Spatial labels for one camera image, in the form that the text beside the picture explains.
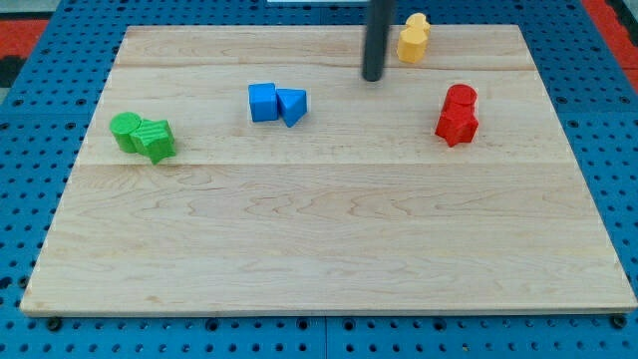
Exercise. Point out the green star block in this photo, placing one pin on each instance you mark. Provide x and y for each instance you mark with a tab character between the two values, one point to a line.
154	139

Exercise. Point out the green cylinder block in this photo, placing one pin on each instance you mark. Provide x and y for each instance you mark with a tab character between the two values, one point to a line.
124	127

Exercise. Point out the red cylinder block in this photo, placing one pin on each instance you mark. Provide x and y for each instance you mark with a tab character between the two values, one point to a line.
462	95

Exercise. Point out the yellow heart block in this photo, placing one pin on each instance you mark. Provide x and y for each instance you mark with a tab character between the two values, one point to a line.
418	21

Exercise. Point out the yellow hexagon block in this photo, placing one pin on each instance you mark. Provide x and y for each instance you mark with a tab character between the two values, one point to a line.
412	45

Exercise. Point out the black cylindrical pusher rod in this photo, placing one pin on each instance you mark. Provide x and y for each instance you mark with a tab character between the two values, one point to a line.
380	17

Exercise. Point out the blue triangle block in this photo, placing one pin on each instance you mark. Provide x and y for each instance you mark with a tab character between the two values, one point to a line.
292	105

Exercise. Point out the wooden board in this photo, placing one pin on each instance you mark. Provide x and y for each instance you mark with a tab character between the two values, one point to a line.
359	209

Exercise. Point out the red star block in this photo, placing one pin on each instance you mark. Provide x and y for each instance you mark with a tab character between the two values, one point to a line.
457	124

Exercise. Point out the blue cube block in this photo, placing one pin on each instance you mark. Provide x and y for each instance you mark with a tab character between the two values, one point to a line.
263	102

